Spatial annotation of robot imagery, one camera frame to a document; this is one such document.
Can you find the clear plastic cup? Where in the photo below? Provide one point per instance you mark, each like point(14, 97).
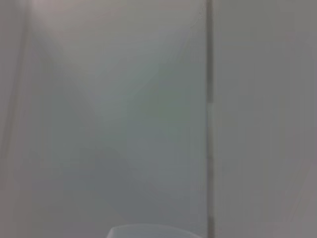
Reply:
point(153, 231)

